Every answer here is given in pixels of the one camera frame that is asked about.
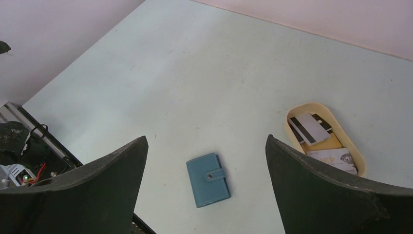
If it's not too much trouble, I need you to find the black striped card in tray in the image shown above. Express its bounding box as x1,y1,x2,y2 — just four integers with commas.
288,113,331,146

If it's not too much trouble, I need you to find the blue card holder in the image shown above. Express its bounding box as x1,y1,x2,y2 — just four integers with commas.
186,153,231,208

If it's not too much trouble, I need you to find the left controller board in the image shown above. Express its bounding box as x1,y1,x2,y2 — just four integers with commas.
0,164,36,189

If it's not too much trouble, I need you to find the beige oval tray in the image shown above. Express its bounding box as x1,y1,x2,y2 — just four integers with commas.
284,102,368,177

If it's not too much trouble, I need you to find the white VIP card in tray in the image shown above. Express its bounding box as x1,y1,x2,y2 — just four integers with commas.
306,148,358,175

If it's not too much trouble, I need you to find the aluminium frame rail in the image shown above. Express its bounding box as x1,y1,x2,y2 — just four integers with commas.
0,102,77,164

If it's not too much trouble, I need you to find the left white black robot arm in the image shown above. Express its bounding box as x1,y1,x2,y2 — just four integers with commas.
0,121,29,166

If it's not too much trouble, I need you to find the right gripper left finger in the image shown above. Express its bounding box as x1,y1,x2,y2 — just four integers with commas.
0,136,149,234

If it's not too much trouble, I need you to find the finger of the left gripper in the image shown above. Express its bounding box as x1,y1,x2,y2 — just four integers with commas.
0,41,11,54

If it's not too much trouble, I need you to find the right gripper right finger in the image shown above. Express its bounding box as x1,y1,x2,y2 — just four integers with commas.
265,135,413,234

